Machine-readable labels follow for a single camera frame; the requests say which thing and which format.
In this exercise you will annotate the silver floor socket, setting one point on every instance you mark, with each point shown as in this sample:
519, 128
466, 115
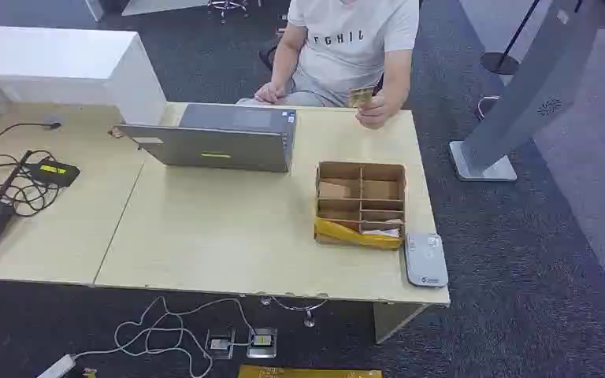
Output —
220, 344
262, 342

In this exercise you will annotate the black power adapter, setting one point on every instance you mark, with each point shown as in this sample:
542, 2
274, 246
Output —
54, 172

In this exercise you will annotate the white card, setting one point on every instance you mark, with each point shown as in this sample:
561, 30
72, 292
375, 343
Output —
383, 230

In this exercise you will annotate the person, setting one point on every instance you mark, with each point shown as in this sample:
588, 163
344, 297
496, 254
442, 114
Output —
349, 47

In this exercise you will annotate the grey kiosk stand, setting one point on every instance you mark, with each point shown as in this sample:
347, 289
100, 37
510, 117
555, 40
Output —
521, 99

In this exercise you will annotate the white cabinet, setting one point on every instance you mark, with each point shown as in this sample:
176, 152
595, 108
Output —
73, 62

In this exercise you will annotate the black stanchion post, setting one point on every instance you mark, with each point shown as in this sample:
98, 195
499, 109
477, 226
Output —
503, 57

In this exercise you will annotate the office chair base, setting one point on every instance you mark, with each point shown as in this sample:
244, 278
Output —
228, 6

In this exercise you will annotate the yellow sheet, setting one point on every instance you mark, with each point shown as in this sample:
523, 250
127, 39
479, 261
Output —
308, 372

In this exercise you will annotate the gold card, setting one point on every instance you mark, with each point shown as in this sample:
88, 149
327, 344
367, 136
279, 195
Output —
360, 97

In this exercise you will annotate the grey card reader device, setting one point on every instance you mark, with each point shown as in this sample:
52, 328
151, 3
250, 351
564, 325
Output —
425, 261

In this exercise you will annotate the grey laptop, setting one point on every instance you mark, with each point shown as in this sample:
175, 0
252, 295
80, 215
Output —
219, 146

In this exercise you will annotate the white power strip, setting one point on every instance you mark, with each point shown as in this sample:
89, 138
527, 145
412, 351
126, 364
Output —
60, 367

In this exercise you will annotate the wooden compartment box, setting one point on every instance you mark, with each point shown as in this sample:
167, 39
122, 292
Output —
361, 203

